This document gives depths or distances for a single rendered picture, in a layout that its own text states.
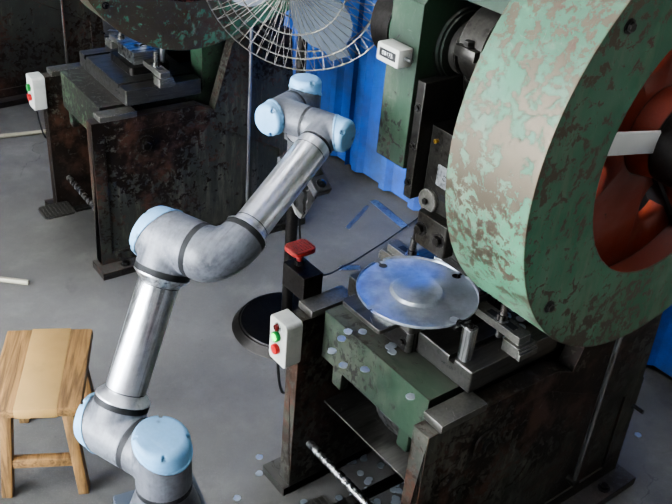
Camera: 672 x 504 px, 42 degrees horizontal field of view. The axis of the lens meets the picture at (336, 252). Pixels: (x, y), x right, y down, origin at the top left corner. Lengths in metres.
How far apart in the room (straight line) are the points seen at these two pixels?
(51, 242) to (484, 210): 2.55
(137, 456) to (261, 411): 1.09
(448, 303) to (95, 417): 0.82
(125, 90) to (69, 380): 1.19
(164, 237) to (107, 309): 1.56
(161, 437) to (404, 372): 0.58
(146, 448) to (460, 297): 0.79
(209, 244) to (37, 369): 0.97
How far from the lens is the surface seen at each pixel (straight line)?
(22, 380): 2.50
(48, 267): 3.54
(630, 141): 1.50
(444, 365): 2.02
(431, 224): 1.96
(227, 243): 1.69
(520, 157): 1.32
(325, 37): 2.54
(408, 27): 1.87
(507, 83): 1.34
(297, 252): 2.18
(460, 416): 1.94
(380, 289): 2.03
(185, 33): 2.97
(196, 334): 3.13
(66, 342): 2.60
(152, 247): 1.75
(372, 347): 2.08
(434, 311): 1.99
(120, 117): 3.20
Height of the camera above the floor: 1.93
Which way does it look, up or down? 32 degrees down
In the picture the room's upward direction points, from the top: 5 degrees clockwise
